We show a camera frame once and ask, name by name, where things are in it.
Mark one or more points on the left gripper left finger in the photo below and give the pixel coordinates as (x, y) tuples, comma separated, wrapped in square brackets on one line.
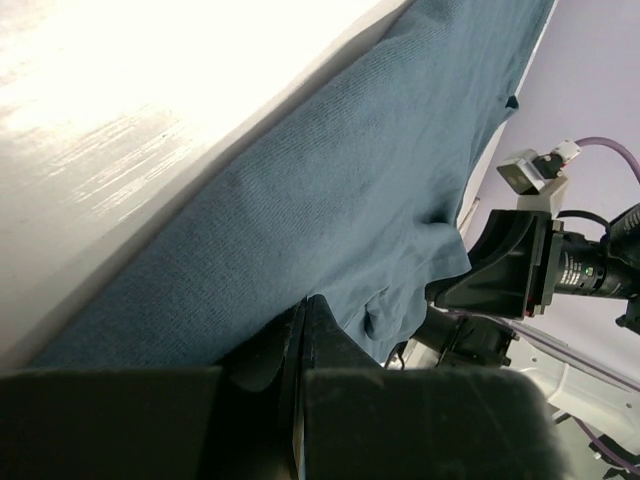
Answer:
[(232, 420)]

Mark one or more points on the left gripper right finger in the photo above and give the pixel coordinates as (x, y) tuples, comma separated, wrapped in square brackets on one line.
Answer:
[(364, 422)]

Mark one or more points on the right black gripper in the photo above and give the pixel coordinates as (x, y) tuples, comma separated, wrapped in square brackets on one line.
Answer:
[(500, 281)]

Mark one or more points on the blue t-shirt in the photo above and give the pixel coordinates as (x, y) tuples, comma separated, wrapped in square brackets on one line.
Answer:
[(354, 196)]

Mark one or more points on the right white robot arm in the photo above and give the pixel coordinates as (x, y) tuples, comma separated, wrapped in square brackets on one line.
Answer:
[(603, 404)]

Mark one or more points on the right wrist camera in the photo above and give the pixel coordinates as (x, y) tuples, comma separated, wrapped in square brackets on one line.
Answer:
[(537, 179)]

